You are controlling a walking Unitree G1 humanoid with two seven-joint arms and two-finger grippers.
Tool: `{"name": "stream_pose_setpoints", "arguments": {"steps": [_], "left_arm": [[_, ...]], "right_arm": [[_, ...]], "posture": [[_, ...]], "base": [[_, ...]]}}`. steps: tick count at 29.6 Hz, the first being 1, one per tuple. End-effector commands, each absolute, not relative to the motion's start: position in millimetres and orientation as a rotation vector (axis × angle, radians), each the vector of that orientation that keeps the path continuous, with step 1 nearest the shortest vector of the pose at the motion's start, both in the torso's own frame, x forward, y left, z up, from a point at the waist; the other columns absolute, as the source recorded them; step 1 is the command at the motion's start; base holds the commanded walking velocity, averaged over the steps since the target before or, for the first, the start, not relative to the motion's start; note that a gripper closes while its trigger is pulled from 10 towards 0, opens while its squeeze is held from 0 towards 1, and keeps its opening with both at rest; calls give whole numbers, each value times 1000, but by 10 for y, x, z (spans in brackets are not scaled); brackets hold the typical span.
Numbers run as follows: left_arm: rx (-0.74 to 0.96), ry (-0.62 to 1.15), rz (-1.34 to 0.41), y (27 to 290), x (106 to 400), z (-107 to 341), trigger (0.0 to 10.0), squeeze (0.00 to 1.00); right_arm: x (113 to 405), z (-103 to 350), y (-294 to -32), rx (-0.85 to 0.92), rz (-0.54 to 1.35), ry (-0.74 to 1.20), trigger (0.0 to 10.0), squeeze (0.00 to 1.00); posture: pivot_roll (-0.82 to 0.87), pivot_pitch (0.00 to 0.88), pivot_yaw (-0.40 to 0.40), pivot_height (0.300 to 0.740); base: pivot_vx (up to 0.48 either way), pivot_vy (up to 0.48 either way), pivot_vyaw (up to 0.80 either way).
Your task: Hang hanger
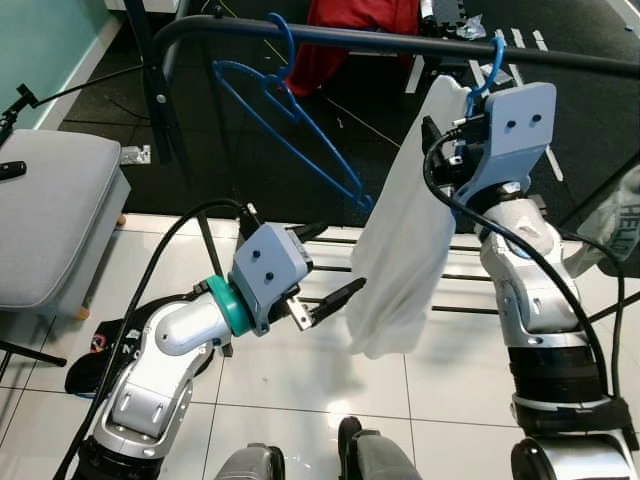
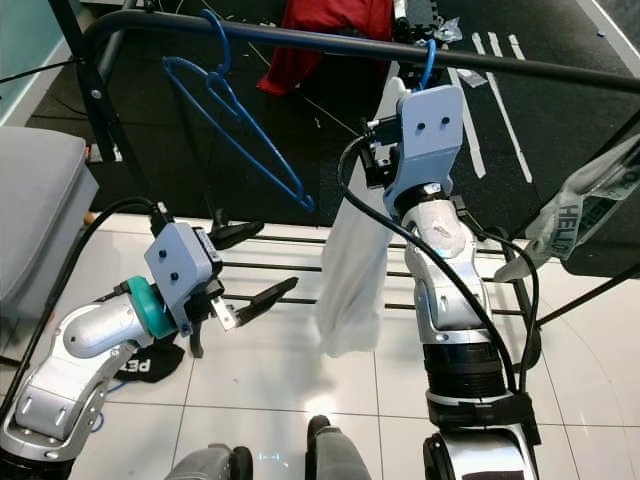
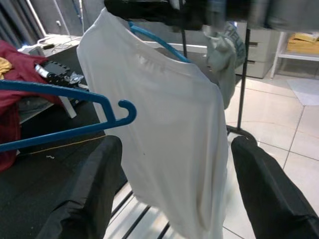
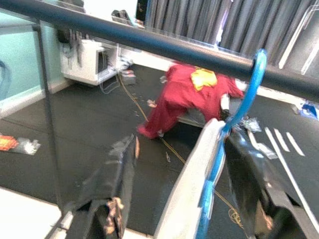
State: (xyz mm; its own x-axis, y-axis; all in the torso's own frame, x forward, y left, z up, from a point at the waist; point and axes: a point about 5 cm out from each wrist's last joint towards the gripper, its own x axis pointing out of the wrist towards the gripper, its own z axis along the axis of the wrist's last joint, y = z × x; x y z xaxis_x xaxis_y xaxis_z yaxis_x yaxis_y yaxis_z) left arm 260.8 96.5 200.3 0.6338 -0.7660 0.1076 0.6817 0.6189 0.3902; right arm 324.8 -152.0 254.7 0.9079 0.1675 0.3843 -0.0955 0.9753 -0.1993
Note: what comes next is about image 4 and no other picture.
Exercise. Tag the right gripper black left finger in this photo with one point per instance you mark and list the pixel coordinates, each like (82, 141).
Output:
(112, 189)

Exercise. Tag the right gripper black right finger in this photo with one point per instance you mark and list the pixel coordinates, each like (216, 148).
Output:
(251, 179)

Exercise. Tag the white cloth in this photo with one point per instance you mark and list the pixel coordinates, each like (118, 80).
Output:
(189, 179)

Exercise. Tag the blue plastic clothes hanger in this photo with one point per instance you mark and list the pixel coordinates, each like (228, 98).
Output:
(249, 99)

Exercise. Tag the blue dustpan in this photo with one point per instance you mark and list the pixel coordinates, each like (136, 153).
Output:
(308, 108)

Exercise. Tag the red garment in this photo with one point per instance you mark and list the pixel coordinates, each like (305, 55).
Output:
(189, 104)

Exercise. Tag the orange white product tag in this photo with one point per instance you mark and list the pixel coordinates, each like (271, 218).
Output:
(15, 144)

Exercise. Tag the grey power strip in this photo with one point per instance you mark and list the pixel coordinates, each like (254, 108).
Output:
(128, 77)

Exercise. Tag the white cabinet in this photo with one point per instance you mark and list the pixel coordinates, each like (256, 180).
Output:
(84, 62)

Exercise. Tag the black metal clothes rack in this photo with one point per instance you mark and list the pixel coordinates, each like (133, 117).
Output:
(149, 42)

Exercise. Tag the grey curtain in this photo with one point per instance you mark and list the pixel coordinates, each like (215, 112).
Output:
(224, 22)

